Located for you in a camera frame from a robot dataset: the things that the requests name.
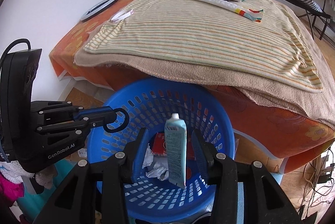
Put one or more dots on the blue plastic basket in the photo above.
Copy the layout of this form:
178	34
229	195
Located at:
149	103

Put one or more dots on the striped yellow blanket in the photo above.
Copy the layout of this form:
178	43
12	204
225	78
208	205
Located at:
199	33

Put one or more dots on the red cardboard box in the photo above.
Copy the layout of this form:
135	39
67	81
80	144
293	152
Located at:
159	147

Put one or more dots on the light blue tube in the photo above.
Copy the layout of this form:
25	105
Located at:
176	150

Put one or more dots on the white ring light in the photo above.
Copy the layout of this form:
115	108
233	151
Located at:
97	9

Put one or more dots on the white silicone wristband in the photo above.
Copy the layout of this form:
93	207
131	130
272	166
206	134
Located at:
121	15

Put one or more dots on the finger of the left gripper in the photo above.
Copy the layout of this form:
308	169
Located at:
91	111
89	125

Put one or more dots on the white tissue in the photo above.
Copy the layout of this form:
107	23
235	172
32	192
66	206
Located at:
155	166

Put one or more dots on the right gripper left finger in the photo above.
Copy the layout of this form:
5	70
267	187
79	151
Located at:
88	185

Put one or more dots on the beige towel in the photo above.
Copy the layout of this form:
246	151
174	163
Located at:
274	62

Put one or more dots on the orange floral bedsheet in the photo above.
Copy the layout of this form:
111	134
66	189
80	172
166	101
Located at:
264	112

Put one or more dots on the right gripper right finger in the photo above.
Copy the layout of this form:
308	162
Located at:
264	200

